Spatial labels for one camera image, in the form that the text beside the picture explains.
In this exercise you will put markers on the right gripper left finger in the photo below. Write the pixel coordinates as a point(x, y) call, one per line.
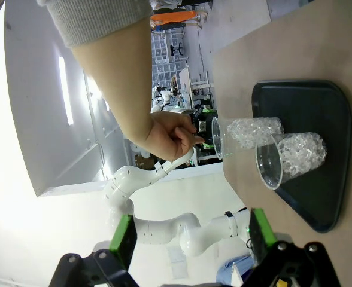
point(125, 239)

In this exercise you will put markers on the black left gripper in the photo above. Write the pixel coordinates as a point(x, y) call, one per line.
point(201, 125)

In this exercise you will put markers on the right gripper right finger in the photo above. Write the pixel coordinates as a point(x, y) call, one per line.
point(261, 236)

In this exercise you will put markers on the clear plastic cup with ice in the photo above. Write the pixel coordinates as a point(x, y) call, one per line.
point(248, 134)
point(301, 155)

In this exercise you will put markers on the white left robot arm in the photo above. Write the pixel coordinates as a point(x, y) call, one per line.
point(158, 230)

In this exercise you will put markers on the person's bare forearm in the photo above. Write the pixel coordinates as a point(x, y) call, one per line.
point(119, 83)

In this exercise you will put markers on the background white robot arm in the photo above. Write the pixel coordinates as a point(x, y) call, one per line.
point(161, 100)

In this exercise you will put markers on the person's hand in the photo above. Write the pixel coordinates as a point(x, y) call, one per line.
point(170, 134)

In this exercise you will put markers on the blue cloth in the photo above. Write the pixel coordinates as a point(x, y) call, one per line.
point(230, 269)

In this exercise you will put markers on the white round foam rolls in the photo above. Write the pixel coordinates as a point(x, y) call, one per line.
point(140, 149)

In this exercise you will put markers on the black office chair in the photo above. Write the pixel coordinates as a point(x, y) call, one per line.
point(176, 49)

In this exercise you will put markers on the black plastic serving tray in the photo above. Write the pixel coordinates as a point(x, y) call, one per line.
point(313, 101)

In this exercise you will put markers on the mannequin with orange trousers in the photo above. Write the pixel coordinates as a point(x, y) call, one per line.
point(173, 15)

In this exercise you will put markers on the long ceiling light panel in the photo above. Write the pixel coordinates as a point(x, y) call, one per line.
point(66, 89)

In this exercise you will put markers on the wall of grey storage bins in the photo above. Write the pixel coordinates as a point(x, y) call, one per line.
point(164, 59)

